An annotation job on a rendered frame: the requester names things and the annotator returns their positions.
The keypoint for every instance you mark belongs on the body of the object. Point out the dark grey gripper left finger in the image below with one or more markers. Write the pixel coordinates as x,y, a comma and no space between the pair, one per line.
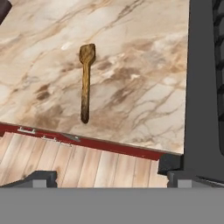
43,178

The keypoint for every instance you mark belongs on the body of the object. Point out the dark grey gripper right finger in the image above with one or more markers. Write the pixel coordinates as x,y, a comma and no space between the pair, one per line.
180,176

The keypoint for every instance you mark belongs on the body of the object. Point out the brown wooden spatula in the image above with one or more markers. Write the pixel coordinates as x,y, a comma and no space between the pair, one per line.
85,78

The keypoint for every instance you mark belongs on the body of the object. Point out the red cupboard front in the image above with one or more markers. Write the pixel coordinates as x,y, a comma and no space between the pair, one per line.
116,145

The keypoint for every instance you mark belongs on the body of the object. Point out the dark grey stove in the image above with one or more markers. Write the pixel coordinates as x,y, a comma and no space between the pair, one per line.
201,87

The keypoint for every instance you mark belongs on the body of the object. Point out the dark brown round object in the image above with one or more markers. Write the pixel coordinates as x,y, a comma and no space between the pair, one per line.
3,10

